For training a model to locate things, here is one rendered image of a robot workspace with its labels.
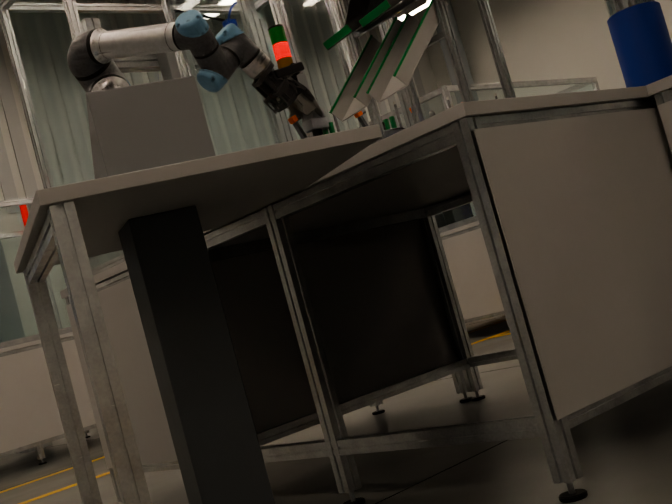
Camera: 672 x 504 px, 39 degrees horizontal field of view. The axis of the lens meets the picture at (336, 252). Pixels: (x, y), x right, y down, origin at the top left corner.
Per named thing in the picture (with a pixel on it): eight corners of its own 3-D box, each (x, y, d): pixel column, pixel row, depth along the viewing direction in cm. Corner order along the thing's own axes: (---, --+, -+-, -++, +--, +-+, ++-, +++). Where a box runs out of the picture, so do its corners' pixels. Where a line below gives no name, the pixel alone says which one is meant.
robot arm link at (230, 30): (206, 46, 261) (223, 25, 265) (235, 74, 265) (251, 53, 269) (220, 37, 255) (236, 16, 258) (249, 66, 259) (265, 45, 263)
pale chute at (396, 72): (408, 85, 230) (394, 74, 229) (379, 103, 241) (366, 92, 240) (449, 3, 242) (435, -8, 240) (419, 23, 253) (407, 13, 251)
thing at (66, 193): (39, 205, 170) (35, 190, 170) (16, 273, 253) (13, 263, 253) (382, 137, 197) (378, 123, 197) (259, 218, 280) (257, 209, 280)
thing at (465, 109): (466, 115, 199) (462, 101, 199) (134, 265, 312) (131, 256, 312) (763, 84, 292) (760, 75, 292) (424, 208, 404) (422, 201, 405)
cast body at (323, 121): (313, 128, 270) (306, 105, 270) (304, 133, 273) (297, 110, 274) (335, 126, 276) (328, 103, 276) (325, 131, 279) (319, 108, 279)
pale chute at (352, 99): (367, 106, 241) (354, 96, 240) (342, 122, 253) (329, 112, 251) (408, 26, 253) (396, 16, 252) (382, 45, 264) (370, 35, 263)
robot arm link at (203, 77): (183, 62, 252) (205, 35, 257) (202, 93, 260) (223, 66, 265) (205, 65, 248) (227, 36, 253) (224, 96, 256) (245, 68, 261)
